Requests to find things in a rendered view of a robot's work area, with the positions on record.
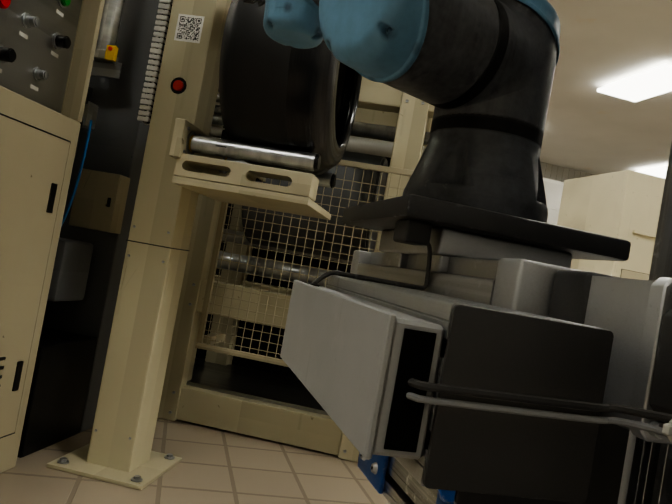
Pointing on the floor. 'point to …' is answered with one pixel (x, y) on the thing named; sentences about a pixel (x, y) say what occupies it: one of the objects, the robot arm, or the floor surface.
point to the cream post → (156, 249)
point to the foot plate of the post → (73, 462)
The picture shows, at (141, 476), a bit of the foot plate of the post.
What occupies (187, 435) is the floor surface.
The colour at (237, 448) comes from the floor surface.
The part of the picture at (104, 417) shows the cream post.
